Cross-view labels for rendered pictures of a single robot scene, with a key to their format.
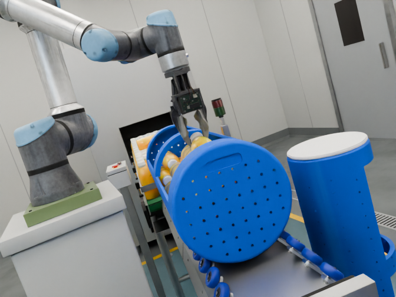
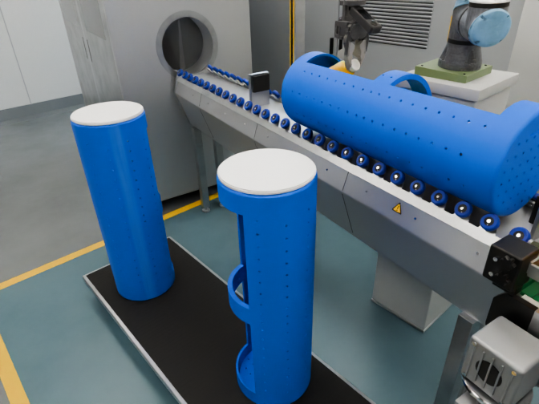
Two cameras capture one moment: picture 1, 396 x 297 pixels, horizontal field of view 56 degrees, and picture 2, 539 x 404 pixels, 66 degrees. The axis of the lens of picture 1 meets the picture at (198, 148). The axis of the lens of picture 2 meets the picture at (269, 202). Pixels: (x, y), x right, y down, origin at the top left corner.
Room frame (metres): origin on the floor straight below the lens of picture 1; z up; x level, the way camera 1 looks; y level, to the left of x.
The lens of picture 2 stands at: (2.26, -0.84, 1.54)
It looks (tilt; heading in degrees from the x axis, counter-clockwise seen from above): 30 degrees down; 158
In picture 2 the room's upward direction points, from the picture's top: 2 degrees counter-clockwise
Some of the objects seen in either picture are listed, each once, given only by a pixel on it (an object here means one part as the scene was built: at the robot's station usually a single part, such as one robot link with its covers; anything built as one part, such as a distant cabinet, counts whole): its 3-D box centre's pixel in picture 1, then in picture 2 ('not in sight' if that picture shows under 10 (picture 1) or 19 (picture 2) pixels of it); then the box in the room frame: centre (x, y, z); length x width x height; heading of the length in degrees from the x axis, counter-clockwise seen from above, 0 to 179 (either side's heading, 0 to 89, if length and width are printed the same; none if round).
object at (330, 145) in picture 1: (325, 145); (266, 169); (1.29, -0.44, 1.03); 0.28 x 0.28 x 0.01
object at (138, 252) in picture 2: not in sight; (129, 208); (0.52, -0.80, 0.59); 0.28 x 0.28 x 0.88
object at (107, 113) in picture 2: not in sight; (107, 112); (0.52, -0.80, 1.03); 0.28 x 0.28 x 0.01
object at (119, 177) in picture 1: (119, 174); not in sight; (1.89, 0.43, 1.05); 0.20 x 0.10 x 0.10; 9
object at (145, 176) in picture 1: (147, 181); not in sight; (1.83, 0.29, 0.99); 0.07 x 0.07 x 0.19
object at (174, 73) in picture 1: (183, 91); (351, 20); (1.02, -0.01, 1.36); 0.09 x 0.08 x 0.12; 9
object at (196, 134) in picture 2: not in sight; (201, 171); (-0.26, -0.28, 0.31); 0.06 x 0.06 x 0.63; 9
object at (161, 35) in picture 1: (164, 33); not in sight; (1.03, -0.01, 1.52); 0.09 x 0.08 x 0.11; 64
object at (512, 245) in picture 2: not in sight; (510, 264); (1.81, -0.08, 0.95); 0.10 x 0.07 x 0.10; 99
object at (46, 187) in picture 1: (53, 180); (462, 52); (1.08, 0.43, 1.23); 0.15 x 0.15 x 0.10
